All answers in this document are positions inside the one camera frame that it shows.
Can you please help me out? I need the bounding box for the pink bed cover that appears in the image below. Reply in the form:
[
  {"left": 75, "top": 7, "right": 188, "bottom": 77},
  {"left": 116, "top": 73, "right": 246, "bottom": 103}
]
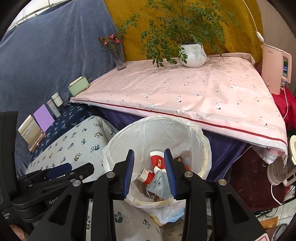
[{"left": 70, "top": 53, "right": 288, "bottom": 153}]

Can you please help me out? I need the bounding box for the purple card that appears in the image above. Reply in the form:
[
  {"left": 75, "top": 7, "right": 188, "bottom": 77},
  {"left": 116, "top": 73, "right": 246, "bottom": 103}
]
[{"left": 33, "top": 104, "right": 55, "bottom": 133}]

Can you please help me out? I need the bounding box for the white jar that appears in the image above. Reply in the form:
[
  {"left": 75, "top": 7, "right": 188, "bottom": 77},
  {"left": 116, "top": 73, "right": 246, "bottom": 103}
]
[{"left": 51, "top": 92, "right": 63, "bottom": 107}]

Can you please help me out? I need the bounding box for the red white paper cup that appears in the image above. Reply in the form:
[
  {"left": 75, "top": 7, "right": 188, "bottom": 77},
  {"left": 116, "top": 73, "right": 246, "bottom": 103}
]
[{"left": 149, "top": 151, "right": 165, "bottom": 169}]

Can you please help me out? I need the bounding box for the glass vase with flowers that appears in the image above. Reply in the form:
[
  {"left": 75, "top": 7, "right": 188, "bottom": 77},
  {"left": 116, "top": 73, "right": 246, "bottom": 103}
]
[{"left": 98, "top": 33, "right": 126, "bottom": 71}]

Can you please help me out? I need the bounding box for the desk calendar on stand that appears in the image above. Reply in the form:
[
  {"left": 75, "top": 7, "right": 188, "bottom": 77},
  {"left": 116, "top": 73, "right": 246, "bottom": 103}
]
[{"left": 18, "top": 115, "right": 45, "bottom": 152}]

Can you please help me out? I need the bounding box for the navy floral cloth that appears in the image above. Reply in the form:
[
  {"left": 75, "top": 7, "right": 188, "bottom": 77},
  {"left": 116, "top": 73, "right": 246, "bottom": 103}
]
[{"left": 31, "top": 103, "right": 105, "bottom": 162}]

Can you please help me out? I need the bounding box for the green tissue box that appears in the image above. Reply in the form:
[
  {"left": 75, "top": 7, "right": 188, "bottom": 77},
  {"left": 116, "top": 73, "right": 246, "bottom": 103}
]
[{"left": 68, "top": 76, "right": 89, "bottom": 97}]

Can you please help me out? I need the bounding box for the white round appliance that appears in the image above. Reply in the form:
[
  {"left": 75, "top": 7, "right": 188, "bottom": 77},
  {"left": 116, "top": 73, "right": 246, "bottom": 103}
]
[{"left": 267, "top": 135, "right": 295, "bottom": 187}]

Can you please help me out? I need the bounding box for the panda print table cloth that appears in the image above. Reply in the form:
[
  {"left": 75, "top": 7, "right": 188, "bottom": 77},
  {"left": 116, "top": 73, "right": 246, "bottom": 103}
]
[{"left": 27, "top": 116, "right": 163, "bottom": 240}]

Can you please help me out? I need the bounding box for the potted green plant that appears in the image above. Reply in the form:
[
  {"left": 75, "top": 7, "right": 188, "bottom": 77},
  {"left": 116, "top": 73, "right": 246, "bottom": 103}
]
[{"left": 119, "top": 0, "right": 241, "bottom": 68}]

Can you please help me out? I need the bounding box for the yellow backdrop cloth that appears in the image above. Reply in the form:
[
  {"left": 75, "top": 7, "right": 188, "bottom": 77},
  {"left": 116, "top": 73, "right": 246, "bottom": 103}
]
[{"left": 105, "top": 1, "right": 263, "bottom": 62}]

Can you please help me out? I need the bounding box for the white lined trash bin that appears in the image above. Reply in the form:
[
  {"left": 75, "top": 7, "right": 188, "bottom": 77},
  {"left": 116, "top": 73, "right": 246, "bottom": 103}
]
[{"left": 103, "top": 115, "right": 212, "bottom": 225}]

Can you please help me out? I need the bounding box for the person's left hand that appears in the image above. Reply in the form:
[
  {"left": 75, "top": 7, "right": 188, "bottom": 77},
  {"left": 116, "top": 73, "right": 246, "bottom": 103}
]
[{"left": 10, "top": 225, "right": 28, "bottom": 241}]

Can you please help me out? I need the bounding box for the blue backdrop cloth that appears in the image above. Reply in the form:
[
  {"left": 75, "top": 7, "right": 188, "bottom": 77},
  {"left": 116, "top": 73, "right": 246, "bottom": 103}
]
[{"left": 0, "top": 0, "right": 120, "bottom": 178}]

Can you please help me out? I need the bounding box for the white slim bottle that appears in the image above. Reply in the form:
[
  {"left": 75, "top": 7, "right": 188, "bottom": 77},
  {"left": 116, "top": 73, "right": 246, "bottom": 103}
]
[{"left": 47, "top": 99, "right": 61, "bottom": 118}]

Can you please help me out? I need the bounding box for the pink electric kettle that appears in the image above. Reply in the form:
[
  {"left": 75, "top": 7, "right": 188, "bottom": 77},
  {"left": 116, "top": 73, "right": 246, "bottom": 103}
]
[{"left": 261, "top": 44, "right": 292, "bottom": 95}]

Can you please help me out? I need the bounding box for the white lamp cord with switch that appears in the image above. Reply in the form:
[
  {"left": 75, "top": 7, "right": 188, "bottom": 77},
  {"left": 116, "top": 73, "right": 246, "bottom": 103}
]
[{"left": 241, "top": 0, "right": 265, "bottom": 43}]

